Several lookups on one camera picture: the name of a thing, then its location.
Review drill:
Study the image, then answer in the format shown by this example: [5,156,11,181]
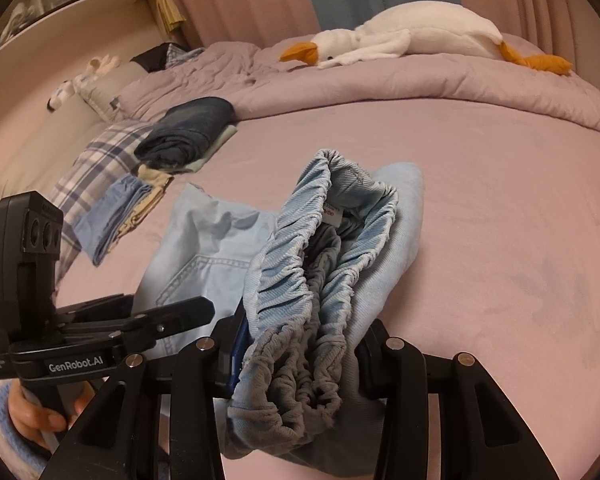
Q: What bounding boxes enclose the light blue denim pants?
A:
[135,147,426,478]

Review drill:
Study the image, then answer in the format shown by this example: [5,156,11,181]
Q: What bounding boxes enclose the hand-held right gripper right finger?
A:
[355,317,561,480]

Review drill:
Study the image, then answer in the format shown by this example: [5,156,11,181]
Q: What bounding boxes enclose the person's left hand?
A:
[7,384,88,436]

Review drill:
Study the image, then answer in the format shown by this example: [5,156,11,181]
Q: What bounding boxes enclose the pink bed sheet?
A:
[55,95,600,480]

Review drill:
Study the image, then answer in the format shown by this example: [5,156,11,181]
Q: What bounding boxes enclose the blue folded shorts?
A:
[80,174,156,267]

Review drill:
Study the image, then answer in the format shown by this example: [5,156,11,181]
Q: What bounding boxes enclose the grey pillow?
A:
[75,60,148,122]

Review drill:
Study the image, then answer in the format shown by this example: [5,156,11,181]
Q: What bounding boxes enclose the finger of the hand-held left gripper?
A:
[107,296,216,348]
[55,292,137,330]

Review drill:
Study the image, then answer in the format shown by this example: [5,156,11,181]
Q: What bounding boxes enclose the pink quilt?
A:
[115,32,600,138]

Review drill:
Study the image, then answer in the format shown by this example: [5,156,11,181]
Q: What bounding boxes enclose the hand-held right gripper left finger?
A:
[40,305,248,480]

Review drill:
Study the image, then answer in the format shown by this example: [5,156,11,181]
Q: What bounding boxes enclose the blue plaid shirt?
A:
[165,42,206,68]

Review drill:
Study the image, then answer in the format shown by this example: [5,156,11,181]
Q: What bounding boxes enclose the person's left forearm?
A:
[0,377,51,478]

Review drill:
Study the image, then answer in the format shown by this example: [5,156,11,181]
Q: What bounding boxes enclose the black garment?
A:
[130,44,173,73]

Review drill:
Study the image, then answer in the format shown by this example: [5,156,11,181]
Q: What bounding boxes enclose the small white plush toy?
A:
[87,54,121,78]
[47,77,88,110]

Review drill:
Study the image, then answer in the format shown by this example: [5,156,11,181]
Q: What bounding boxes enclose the beige folded cloth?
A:
[115,165,175,241]

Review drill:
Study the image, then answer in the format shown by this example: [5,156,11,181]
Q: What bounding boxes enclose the plaid pillow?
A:
[50,120,156,281]

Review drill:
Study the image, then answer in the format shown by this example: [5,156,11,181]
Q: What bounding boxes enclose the light green folded cloth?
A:
[180,125,238,175]

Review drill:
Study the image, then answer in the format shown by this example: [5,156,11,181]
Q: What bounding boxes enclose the white goose plush toy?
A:
[279,1,575,77]

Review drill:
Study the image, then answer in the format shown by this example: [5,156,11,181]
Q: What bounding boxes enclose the dark folded jeans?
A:
[134,96,236,168]

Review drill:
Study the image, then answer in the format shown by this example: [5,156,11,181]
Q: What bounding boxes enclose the beige headboard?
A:
[0,25,191,223]

